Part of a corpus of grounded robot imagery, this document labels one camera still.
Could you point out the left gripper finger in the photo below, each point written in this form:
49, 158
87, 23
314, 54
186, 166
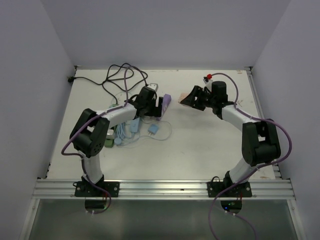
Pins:
155, 110
140, 112

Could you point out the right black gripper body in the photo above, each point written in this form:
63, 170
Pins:
204, 96

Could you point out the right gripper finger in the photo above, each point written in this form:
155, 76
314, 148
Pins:
198, 104
193, 95

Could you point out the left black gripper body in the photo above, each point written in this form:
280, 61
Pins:
148, 104

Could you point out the pink cube socket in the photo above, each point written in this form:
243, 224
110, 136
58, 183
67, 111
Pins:
184, 99

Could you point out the blue power strip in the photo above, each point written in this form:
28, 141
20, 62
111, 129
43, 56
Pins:
134, 125

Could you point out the purple USB power strip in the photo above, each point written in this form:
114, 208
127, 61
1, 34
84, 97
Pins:
167, 98

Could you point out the blue USB charger plug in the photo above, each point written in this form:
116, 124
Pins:
153, 129

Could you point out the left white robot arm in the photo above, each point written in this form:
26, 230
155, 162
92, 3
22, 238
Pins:
90, 131

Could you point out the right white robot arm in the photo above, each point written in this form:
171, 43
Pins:
259, 142

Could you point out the white charger plug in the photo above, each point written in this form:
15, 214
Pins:
110, 135

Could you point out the green power strip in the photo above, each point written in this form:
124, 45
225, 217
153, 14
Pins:
110, 143

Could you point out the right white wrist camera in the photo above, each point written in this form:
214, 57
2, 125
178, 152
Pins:
207, 80

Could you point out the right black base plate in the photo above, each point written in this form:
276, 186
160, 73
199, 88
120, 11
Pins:
226, 189

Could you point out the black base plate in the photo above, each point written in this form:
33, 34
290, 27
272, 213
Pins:
226, 189
85, 190

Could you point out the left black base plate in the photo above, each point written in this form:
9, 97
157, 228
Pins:
85, 190

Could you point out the aluminium front rail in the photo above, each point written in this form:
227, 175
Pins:
67, 189

